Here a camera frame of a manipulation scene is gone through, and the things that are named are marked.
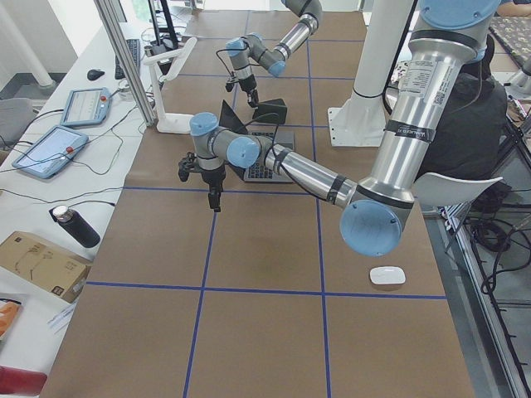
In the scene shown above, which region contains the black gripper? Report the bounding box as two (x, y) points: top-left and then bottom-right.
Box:
(239, 74), (260, 109)
(201, 165), (226, 212)

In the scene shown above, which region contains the black mouse pad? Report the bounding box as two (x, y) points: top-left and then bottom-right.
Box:
(252, 99), (288, 124)

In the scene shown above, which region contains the grey laptop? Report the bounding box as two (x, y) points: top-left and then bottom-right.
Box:
(219, 100), (295, 183)

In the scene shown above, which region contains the white computer mouse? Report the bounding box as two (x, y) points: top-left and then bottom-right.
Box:
(369, 266), (407, 285)

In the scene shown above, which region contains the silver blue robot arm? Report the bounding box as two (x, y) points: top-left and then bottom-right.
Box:
(225, 0), (323, 109)
(178, 1), (498, 256)

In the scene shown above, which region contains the white desk lamp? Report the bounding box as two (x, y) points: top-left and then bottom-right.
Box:
(143, 36), (198, 134)

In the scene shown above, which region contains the black computer mouse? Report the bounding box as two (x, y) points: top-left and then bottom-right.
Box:
(86, 69), (105, 81)

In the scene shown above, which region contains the black computer keyboard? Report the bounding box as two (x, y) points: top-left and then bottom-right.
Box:
(114, 38), (141, 80)

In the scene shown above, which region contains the black water bottle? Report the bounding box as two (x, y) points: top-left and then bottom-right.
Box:
(49, 206), (100, 248)

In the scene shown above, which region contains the blue teach pendant far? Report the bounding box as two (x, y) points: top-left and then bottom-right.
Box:
(60, 87), (112, 128)

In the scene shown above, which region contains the blue teach pendant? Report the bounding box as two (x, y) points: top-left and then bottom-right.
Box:
(60, 87), (112, 128)
(12, 125), (89, 179)

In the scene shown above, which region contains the blue teach pendant near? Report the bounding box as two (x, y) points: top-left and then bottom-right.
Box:
(12, 125), (89, 179)

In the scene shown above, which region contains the cardboard box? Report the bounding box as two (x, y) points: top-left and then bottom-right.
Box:
(1, 231), (92, 303)

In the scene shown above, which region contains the white chair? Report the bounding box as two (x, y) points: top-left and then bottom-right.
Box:
(412, 172), (503, 206)

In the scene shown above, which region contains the person in black hoodie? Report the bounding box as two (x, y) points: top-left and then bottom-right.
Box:
(418, 36), (519, 196)

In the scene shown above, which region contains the red cylinder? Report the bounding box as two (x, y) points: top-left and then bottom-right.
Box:
(1, 366), (47, 396)

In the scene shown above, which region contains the aluminium frame post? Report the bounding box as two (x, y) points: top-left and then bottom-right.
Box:
(94, 0), (155, 127)

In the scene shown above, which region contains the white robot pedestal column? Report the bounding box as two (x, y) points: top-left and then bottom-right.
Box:
(328, 0), (417, 147)

